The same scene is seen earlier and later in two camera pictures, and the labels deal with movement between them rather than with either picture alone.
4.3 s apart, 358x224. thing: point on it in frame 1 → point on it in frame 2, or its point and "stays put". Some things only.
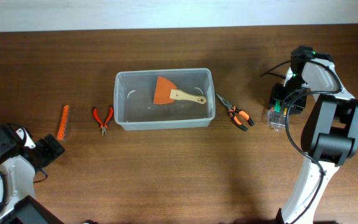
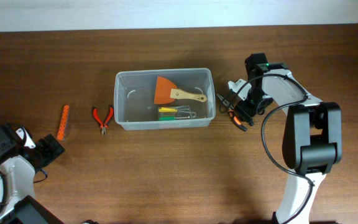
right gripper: [282, 101] → [243, 109]
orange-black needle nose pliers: [234, 110] stays put
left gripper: [52, 147] stays put
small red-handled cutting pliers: [104, 127] stays put
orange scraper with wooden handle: [166, 92] stays put
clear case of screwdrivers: [276, 116] → [165, 113]
